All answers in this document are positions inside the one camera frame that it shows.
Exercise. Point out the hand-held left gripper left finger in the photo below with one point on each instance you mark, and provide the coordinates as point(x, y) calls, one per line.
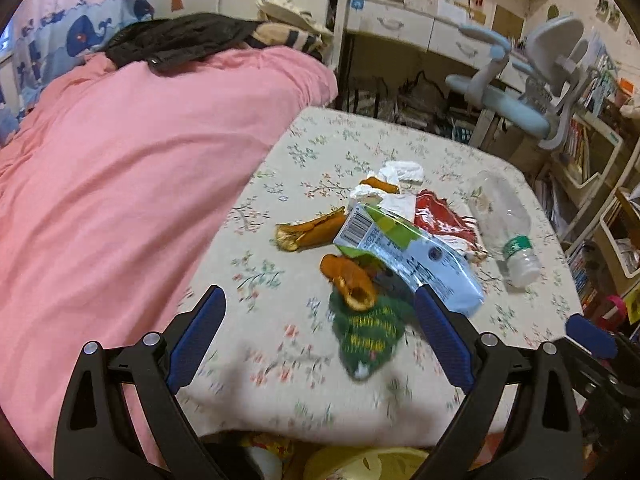
point(197, 340)

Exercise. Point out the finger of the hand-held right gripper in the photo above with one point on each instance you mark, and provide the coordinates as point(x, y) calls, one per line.
point(590, 335)

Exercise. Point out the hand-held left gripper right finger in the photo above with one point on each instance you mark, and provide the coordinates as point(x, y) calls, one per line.
point(442, 335)

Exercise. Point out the green snack wrapper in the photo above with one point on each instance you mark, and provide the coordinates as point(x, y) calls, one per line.
point(370, 340)

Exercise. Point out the blue white drink carton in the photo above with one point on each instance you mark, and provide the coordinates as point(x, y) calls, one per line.
point(425, 260)

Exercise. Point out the clear plastic bottle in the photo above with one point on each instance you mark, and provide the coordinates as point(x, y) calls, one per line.
point(500, 210)

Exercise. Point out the white tissue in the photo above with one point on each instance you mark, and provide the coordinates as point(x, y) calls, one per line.
point(395, 205)

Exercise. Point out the yellow plastic bin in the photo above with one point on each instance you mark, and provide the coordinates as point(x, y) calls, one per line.
point(360, 465)

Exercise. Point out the long brown fruit peel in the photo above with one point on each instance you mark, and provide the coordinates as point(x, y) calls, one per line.
point(310, 230)

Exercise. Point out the pink toy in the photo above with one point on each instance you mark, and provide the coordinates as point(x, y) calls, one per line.
point(612, 307)

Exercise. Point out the curled brown fruit peel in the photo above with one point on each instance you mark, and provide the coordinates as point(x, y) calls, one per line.
point(350, 280)

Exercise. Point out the red snack wrapper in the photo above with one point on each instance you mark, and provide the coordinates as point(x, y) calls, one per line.
point(440, 220)

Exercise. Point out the white plastic container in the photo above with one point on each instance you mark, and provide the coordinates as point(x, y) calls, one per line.
point(265, 465)

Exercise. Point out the white bookshelf with books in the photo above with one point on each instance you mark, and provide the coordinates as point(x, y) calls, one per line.
point(590, 180)

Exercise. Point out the small orange peel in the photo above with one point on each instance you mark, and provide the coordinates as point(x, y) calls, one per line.
point(380, 185)

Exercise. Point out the crumpled wrappers on bed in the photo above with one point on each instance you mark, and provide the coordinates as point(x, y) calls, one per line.
point(400, 170)

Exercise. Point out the pink blanket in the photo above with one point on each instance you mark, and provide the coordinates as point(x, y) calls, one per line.
point(125, 185)

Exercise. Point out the floral tablecloth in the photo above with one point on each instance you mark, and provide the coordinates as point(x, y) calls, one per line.
point(310, 160)

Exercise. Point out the stack of books under desk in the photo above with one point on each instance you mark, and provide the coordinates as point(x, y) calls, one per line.
point(440, 120)

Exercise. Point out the grey blue desk chair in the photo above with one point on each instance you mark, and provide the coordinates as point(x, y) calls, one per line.
point(555, 65)

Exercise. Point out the black jacket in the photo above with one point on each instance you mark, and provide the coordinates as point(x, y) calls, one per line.
point(180, 40)

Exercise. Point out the white desk with drawers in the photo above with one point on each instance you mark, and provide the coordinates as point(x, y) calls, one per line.
point(390, 22)

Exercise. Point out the beige black striped cloth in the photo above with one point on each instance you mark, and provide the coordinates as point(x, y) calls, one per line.
point(285, 35)

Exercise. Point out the pink whale print curtain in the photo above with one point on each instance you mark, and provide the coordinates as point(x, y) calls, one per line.
point(50, 35)

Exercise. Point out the beige fabric bag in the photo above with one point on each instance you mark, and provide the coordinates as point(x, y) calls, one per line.
point(290, 10)

